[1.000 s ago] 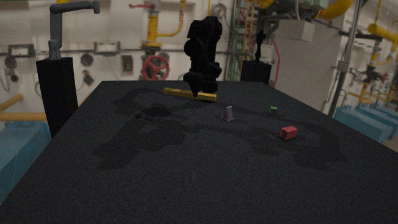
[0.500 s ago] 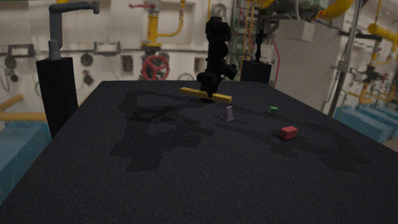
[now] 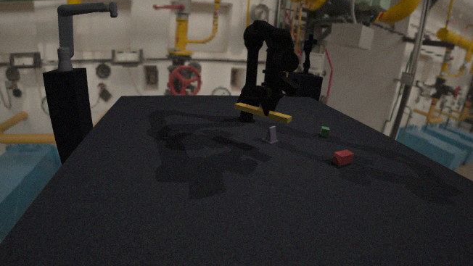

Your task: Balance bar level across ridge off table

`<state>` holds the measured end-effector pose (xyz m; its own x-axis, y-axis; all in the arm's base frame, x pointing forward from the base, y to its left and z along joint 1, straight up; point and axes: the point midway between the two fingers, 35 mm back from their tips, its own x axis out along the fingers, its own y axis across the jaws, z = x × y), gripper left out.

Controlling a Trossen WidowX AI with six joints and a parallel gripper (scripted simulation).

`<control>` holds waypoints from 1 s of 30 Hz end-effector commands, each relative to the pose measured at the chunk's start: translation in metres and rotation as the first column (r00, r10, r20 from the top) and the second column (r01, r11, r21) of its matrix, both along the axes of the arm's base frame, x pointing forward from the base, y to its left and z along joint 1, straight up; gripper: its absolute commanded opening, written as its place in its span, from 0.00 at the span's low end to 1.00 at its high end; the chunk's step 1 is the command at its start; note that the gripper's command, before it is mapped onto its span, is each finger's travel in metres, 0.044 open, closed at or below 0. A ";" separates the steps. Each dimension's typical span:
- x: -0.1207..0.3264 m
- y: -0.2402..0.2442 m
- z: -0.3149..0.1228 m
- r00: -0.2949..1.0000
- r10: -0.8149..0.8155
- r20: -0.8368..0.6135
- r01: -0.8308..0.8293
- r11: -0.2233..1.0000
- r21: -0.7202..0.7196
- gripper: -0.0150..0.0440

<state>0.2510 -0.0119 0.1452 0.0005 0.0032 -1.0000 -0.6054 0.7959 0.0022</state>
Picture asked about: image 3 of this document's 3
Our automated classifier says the small green block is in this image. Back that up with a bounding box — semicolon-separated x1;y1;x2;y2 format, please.
320;126;330;137

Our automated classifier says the yellow bar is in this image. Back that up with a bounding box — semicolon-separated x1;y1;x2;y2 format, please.
234;102;292;124

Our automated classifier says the red block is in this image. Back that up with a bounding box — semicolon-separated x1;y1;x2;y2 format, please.
332;149;354;166

